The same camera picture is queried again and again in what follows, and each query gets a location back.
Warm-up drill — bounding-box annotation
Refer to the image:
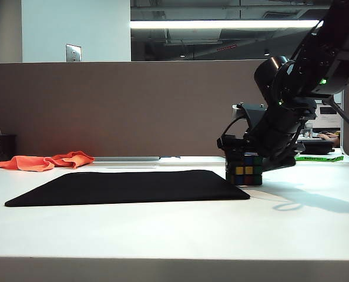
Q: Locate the metal wall switch plate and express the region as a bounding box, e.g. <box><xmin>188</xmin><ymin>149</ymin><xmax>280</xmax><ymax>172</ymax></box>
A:
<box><xmin>65</xmin><ymin>43</ymin><xmax>82</xmax><ymax>63</ymax></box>

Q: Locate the lit computer monitor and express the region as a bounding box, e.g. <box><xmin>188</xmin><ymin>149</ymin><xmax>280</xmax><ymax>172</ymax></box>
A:
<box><xmin>315</xmin><ymin>99</ymin><xmax>342</xmax><ymax>129</ymax></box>

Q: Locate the green tape strip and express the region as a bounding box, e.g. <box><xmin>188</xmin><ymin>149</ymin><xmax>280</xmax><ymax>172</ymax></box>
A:
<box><xmin>294</xmin><ymin>155</ymin><xmax>344</xmax><ymax>163</ymax></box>

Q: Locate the wide brown desk partition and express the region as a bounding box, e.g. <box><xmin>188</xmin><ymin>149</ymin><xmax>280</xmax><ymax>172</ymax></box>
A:
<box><xmin>0</xmin><ymin>59</ymin><xmax>269</xmax><ymax>158</ymax></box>

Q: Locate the long ceiling light strip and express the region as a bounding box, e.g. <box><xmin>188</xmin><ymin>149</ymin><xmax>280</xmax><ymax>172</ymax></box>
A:
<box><xmin>130</xmin><ymin>19</ymin><xmax>325</xmax><ymax>30</ymax></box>

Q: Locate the person forearm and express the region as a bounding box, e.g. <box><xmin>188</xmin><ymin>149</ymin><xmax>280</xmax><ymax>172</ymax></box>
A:
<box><xmin>318</xmin><ymin>132</ymin><xmax>340</xmax><ymax>146</ymax></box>

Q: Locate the black fabric mouse pad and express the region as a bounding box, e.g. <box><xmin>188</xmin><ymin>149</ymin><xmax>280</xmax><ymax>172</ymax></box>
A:
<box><xmin>4</xmin><ymin>169</ymin><xmax>251</xmax><ymax>208</ymax></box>

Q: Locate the orange cloth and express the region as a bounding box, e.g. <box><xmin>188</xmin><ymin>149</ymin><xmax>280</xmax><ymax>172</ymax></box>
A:
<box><xmin>0</xmin><ymin>151</ymin><xmax>96</xmax><ymax>173</ymax></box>

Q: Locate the black padded case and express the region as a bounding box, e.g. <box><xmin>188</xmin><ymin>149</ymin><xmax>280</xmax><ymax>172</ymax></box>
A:
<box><xmin>296</xmin><ymin>140</ymin><xmax>335</xmax><ymax>156</ymax></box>

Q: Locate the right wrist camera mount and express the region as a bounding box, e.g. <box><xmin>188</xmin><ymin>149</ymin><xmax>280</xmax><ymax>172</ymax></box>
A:
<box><xmin>231</xmin><ymin>102</ymin><xmax>268</xmax><ymax>130</ymax></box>

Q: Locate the multicoloured puzzle cube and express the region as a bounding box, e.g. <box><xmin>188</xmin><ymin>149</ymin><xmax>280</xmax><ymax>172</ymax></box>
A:
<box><xmin>224</xmin><ymin>151</ymin><xmax>263</xmax><ymax>186</ymax></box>

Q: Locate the black camera cable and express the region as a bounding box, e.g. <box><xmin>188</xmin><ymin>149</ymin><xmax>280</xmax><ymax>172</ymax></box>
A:
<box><xmin>223</xmin><ymin>116</ymin><xmax>247</xmax><ymax>140</ymax></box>

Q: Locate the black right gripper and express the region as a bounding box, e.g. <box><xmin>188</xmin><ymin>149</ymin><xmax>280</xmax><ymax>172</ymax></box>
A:
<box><xmin>217</xmin><ymin>98</ymin><xmax>318</xmax><ymax>179</ymax></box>

